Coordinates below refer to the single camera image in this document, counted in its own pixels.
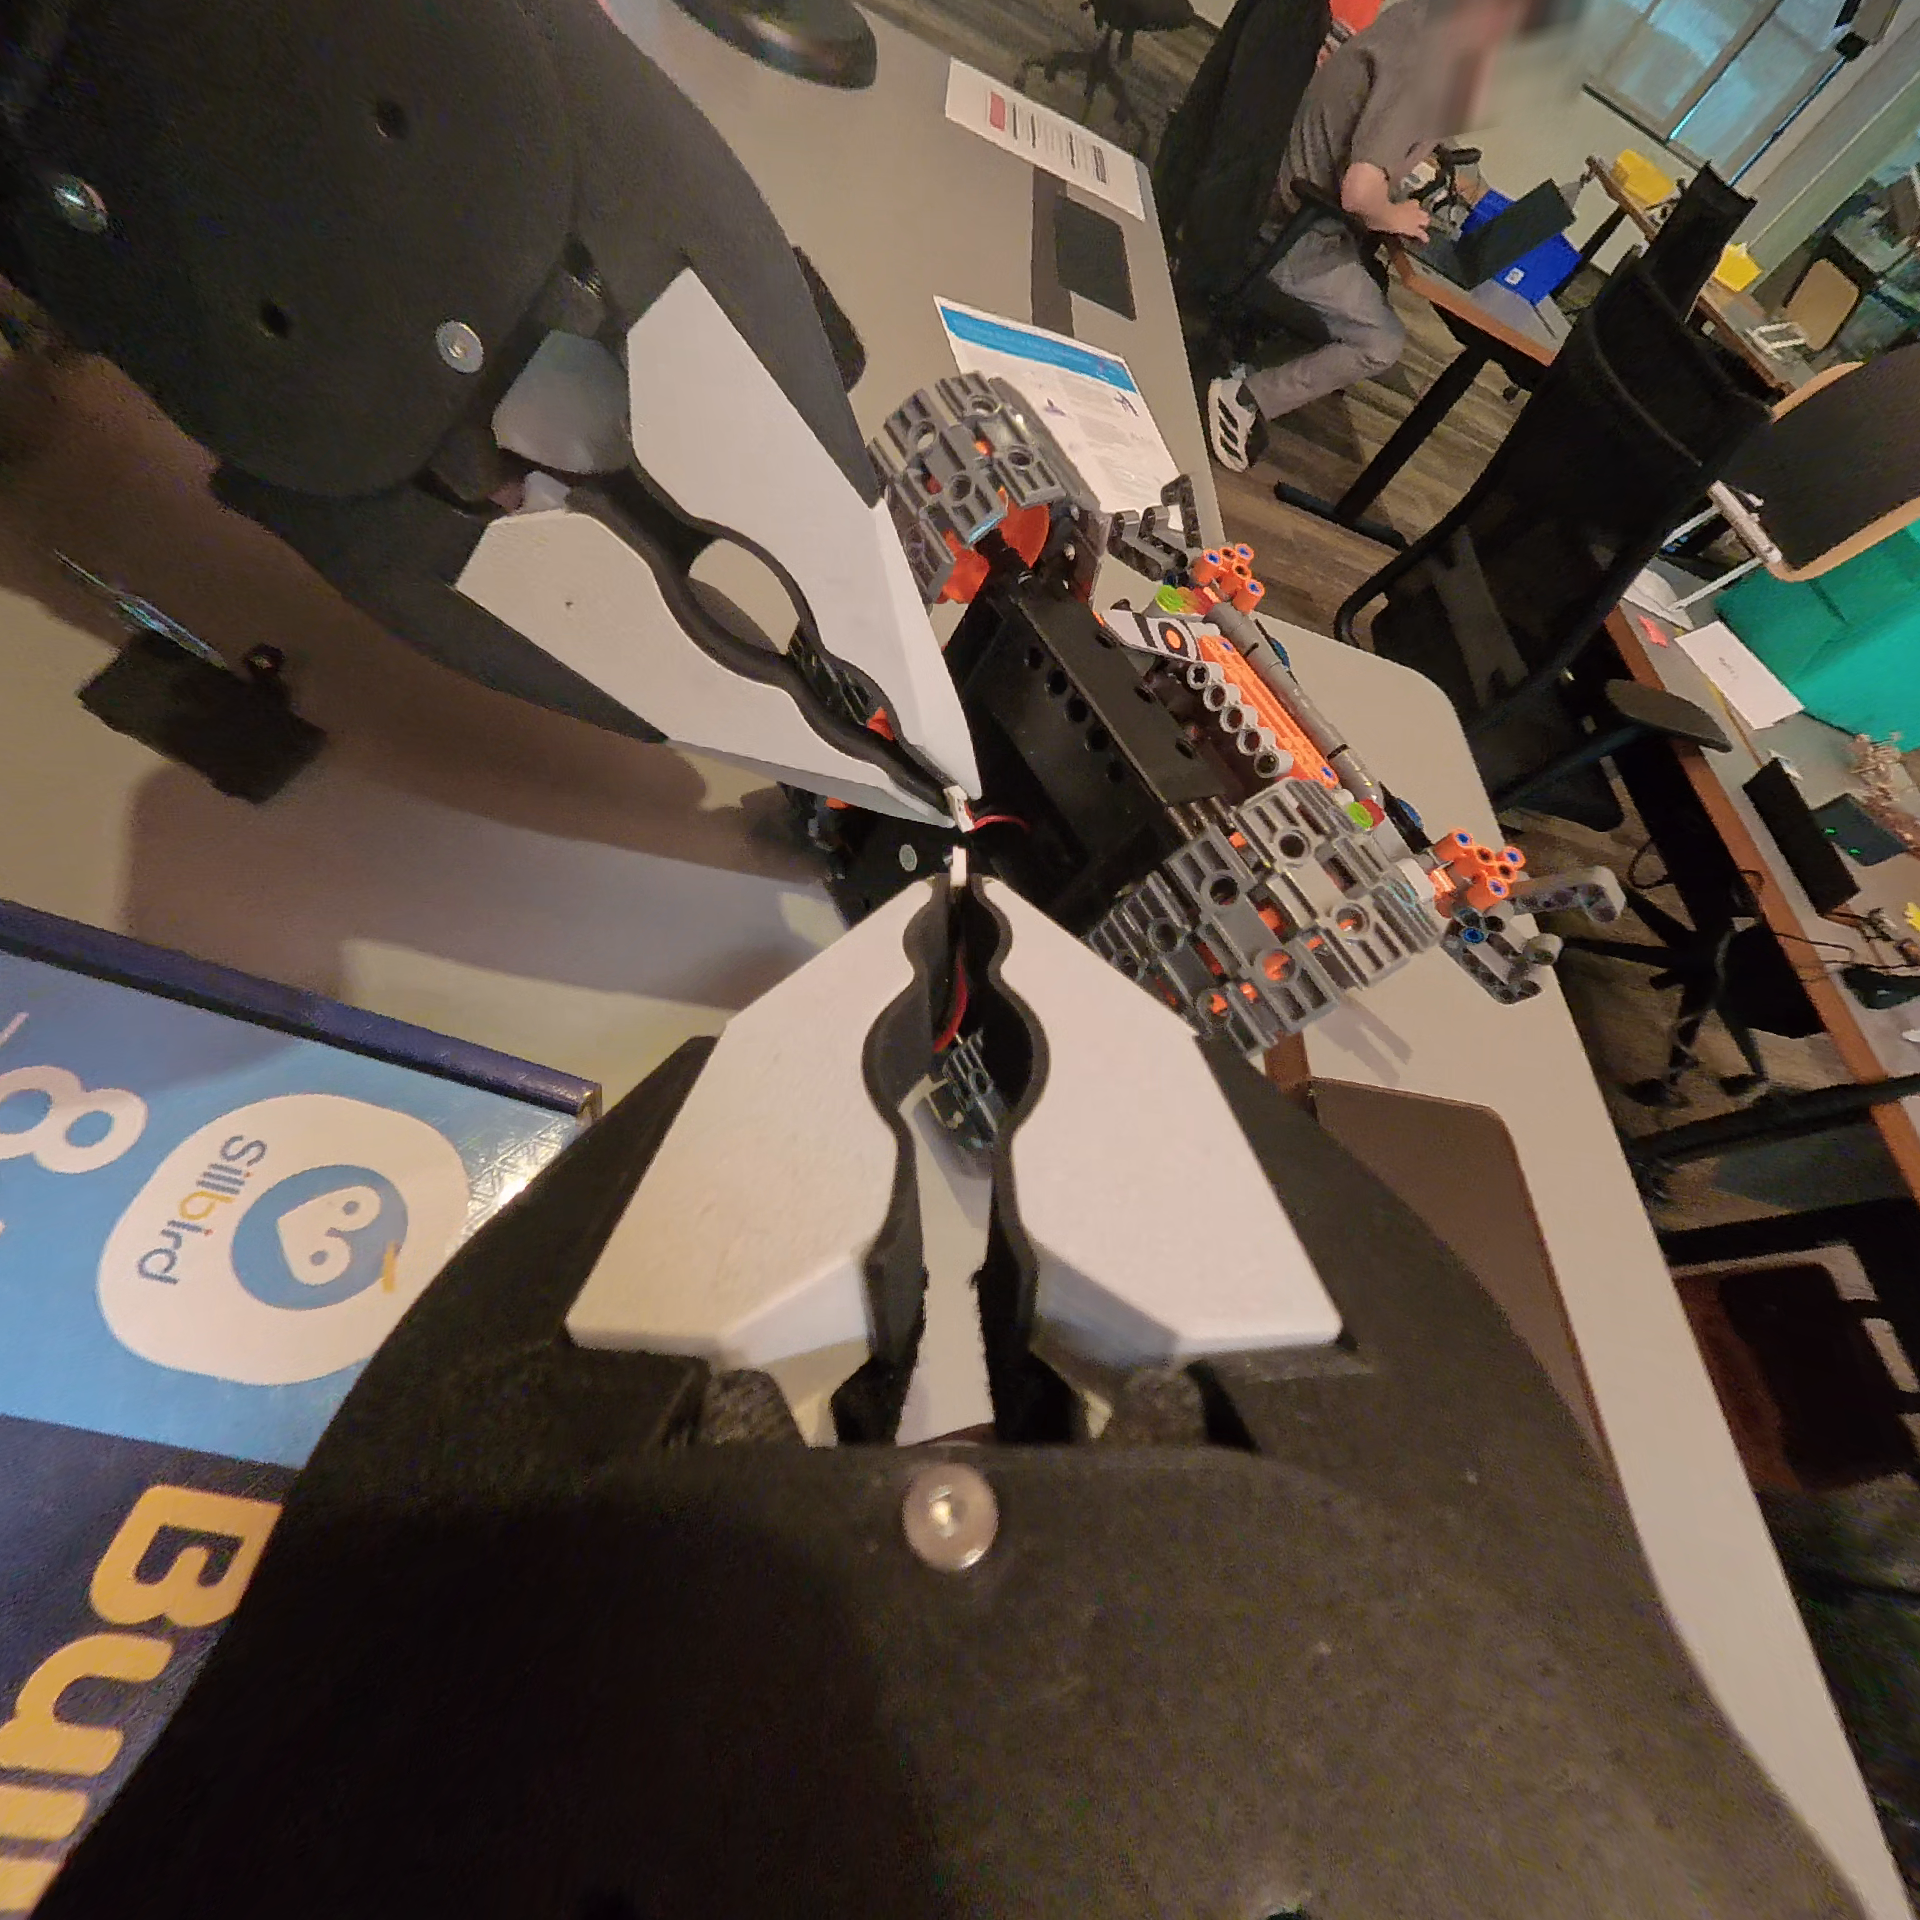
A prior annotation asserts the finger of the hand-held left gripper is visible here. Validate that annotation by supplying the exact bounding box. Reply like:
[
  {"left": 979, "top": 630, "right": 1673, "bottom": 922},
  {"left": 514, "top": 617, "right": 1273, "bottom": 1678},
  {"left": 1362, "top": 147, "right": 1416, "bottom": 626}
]
[
  {"left": 456, "top": 507, "right": 966, "bottom": 829},
  {"left": 622, "top": 262, "right": 987, "bottom": 800}
]

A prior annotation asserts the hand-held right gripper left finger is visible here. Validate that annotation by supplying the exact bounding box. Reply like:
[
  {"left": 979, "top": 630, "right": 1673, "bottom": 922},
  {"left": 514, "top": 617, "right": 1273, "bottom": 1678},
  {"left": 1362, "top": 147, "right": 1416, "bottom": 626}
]
[{"left": 566, "top": 873, "right": 963, "bottom": 1443}]

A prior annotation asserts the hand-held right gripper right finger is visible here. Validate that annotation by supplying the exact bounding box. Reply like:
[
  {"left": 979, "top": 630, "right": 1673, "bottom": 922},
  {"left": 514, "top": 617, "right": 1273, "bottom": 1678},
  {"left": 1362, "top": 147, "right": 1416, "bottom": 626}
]
[{"left": 971, "top": 873, "right": 1344, "bottom": 1443}]

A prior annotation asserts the small battery with red wires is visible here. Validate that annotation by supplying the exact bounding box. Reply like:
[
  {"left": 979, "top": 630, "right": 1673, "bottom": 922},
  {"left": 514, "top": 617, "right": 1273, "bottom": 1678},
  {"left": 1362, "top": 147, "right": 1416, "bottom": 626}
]
[{"left": 920, "top": 843, "right": 1010, "bottom": 1154}]

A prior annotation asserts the orange grey tracked brick robot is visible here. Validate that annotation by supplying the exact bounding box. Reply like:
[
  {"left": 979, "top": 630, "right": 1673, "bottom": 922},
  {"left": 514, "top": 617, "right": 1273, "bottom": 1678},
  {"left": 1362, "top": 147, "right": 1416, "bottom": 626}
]
[{"left": 779, "top": 371, "right": 1632, "bottom": 1050}]

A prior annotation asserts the brown wooden desk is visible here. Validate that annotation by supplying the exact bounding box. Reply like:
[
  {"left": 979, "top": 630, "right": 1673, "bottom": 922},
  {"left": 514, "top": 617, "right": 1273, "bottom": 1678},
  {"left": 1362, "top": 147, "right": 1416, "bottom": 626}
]
[{"left": 1382, "top": 224, "right": 1615, "bottom": 549}]

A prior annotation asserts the blue header leaflet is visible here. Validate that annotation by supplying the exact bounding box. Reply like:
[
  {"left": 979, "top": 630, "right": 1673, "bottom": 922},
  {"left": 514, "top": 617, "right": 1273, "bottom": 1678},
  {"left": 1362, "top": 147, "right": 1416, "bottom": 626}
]
[{"left": 930, "top": 293, "right": 1182, "bottom": 520}]

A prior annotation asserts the white leaflet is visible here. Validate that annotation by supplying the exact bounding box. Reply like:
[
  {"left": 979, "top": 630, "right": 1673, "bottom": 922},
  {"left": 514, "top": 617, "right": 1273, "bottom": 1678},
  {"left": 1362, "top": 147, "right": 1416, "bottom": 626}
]
[{"left": 942, "top": 57, "right": 1146, "bottom": 222}]

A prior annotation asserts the black brick cover piece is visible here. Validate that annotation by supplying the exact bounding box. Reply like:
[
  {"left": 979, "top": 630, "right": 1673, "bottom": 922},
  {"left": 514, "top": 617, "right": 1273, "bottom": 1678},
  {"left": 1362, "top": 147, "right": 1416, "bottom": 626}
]
[{"left": 76, "top": 637, "right": 327, "bottom": 807}]

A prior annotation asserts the blue robot kit box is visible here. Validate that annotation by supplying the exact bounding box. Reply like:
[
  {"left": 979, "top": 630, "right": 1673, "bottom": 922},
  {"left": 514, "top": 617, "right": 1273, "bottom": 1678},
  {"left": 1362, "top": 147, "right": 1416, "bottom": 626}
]
[{"left": 0, "top": 895, "right": 607, "bottom": 1870}]

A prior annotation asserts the black chair with jacket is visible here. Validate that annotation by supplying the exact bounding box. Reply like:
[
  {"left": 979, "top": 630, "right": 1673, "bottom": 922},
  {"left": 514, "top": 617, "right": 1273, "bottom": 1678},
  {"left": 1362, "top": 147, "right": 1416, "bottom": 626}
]
[{"left": 1152, "top": 0, "right": 1340, "bottom": 354}]

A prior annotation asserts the black laptop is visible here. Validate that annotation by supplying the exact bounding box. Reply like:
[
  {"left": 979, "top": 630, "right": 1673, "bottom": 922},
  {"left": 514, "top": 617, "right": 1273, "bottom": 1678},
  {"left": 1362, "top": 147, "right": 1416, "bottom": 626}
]
[{"left": 1463, "top": 175, "right": 1579, "bottom": 283}]

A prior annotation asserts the black mesh office chair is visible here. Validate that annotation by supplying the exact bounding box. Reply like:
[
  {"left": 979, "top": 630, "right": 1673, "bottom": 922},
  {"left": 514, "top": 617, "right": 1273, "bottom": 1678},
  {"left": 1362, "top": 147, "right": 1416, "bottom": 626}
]
[{"left": 1334, "top": 162, "right": 1776, "bottom": 846}]

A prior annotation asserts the teal bin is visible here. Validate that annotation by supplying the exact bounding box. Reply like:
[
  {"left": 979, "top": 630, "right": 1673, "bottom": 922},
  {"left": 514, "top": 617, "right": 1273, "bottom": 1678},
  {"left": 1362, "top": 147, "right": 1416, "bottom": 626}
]
[{"left": 1714, "top": 559, "right": 1920, "bottom": 730}]

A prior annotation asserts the black chair with wooden rim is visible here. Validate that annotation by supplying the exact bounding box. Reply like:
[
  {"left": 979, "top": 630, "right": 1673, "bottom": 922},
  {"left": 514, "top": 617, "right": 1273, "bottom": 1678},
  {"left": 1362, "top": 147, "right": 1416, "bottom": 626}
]
[{"left": 1737, "top": 349, "right": 1920, "bottom": 583}]

